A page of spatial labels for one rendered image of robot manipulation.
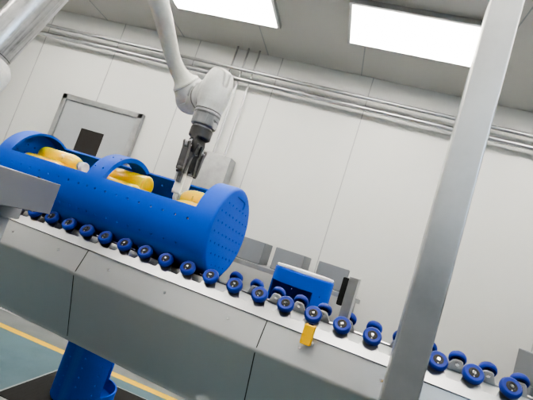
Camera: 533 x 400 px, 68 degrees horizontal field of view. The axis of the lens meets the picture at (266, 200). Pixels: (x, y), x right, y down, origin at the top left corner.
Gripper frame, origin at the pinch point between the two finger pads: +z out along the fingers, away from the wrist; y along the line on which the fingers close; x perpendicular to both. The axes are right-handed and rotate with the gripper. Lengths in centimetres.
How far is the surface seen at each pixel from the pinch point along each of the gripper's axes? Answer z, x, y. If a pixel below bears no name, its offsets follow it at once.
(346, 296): 16, -61, -6
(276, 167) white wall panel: -82, 88, 332
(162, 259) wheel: 23.1, -9.6, -11.8
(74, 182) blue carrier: 10.5, 27.5, -14.8
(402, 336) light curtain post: 17, -75, -37
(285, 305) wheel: 23, -48, -12
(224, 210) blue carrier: 4.3, -21.8, -9.1
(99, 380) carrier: 90, 35, 48
